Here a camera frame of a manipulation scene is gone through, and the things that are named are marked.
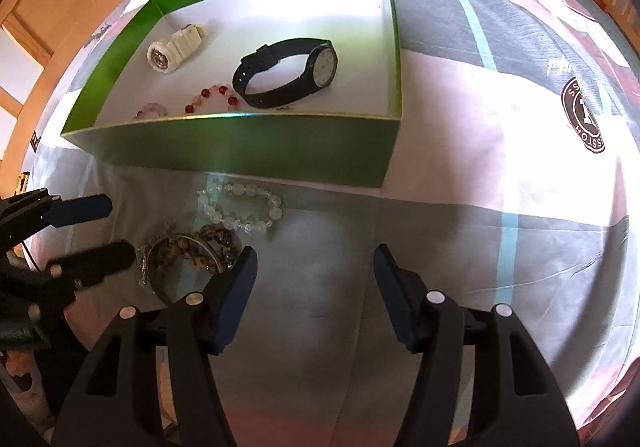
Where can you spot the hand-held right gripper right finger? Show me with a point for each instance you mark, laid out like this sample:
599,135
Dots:
397,302

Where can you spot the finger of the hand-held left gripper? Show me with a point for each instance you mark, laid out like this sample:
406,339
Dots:
80,211
100,258

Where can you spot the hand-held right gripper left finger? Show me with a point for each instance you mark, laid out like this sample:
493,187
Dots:
235,299

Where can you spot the green cardboard box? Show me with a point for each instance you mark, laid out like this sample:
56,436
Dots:
250,152

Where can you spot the black wrist watch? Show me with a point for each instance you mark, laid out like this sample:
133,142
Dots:
322,67

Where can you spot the metal bangle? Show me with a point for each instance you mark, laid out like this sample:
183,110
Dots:
159,289

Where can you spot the striped printed bed sheet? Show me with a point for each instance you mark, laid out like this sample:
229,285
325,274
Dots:
500,152

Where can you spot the wooden bed frame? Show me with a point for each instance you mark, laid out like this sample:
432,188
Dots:
50,87

